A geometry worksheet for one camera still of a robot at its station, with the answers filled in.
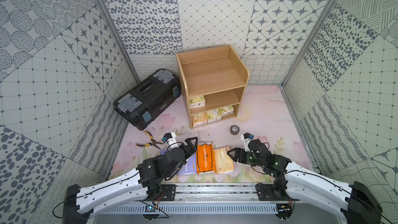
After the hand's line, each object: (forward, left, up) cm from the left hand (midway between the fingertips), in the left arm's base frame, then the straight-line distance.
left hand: (195, 140), depth 72 cm
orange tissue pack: (-4, -5, -11) cm, 13 cm away
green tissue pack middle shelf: (+20, +1, +4) cm, 21 cm away
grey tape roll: (+16, -22, -18) cm, 33 cm away
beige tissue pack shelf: (-5, -14, -14) cm, 21 cm away
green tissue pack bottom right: (+27, -18, -12) cm, 34 cm away
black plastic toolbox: (+22, +31, 0) cm, 38 cm away
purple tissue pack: (-8, +3, -13) cm, 15 cm away
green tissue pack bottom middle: (+23, -9, -11) cm, 27 cm away
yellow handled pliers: (+6, +26, -17) cm, 32 cm away
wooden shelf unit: (+32, -10, +14) cm, 37 cm away
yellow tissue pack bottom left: (+21, -1, -12) cm, 24 cm away
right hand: (-2, -19, -12) cm, 23 cm away
